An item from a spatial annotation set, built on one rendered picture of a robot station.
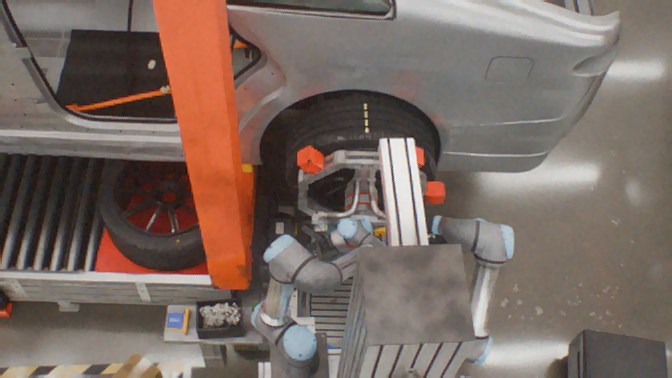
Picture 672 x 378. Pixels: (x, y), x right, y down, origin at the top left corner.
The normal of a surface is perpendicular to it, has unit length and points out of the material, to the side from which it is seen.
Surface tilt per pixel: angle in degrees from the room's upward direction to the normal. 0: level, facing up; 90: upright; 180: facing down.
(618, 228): 0
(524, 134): 90
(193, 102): 90
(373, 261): 0
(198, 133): 90
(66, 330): 0
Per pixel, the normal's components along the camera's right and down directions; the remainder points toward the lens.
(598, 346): 0.05, -0.52
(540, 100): 0.00, 0.85
